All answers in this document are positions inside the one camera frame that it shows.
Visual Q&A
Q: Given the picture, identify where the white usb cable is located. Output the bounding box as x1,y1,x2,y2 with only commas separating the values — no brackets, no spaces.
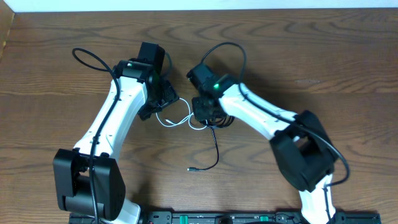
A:
155,97,208,131

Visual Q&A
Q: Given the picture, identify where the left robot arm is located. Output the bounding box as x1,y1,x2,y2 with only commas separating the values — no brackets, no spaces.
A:
53,42,179,224

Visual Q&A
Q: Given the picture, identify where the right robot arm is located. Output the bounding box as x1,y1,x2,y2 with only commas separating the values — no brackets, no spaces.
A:
187,63,340,223

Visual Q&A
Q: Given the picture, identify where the cardboard box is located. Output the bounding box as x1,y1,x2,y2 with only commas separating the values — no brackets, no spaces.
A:
0,0,15,57

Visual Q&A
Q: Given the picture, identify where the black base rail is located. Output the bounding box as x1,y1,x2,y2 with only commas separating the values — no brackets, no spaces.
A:
68,210,382,224

